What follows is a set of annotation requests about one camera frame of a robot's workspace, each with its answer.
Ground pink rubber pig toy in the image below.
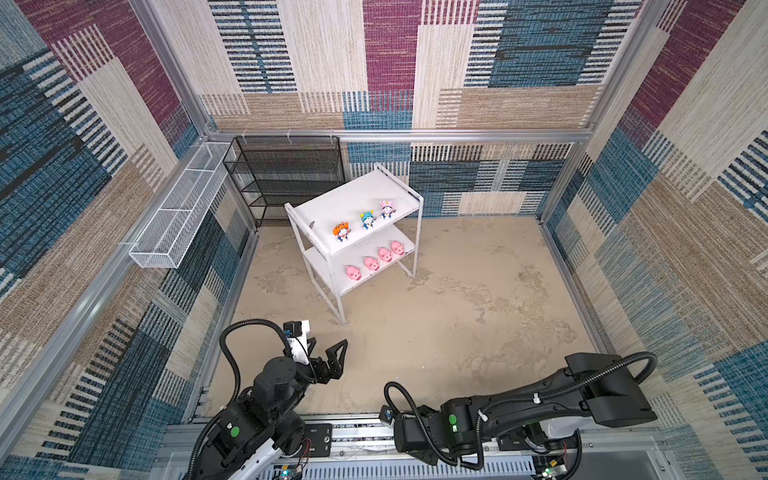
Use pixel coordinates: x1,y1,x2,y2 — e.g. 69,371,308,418
378,247,394,263
390,241,405,257
363,256,380,272
345,265,362,282

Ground orange crab Doraemon figure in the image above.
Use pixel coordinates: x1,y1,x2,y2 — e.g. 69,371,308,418
333,222,350,242

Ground teal hooded Doraemon figure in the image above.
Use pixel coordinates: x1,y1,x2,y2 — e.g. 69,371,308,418
360,210,377,230

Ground pink hooded Doraemon figure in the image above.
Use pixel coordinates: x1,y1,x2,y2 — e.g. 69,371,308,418
381,200,396,219

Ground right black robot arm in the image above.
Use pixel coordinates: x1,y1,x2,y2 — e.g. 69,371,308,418
379,351,658,471

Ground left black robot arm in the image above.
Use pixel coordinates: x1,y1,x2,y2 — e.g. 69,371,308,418
185,318,348,479

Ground white two-tier metal shelf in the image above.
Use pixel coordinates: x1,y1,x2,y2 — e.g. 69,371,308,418
285,163,424,325

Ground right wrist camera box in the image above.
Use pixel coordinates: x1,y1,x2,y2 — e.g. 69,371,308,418
378,405,396,427

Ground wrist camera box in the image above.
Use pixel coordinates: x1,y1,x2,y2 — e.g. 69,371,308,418
378,405,396,427
283,320,310,365

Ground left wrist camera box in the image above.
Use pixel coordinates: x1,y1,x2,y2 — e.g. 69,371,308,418
283,320,310,365

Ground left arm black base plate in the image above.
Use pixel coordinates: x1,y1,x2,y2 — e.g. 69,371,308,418
296,423,333,459

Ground aluminium front rail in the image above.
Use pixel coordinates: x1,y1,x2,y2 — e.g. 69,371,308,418
150,399,682,479

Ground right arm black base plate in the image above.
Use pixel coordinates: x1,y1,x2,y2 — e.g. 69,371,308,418
496,418,579,454

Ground black mesh wire shelf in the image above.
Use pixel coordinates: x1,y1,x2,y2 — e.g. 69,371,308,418
223,136,346,226

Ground white wire mesh basket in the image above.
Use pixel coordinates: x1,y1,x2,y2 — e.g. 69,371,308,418
129,142,229,269

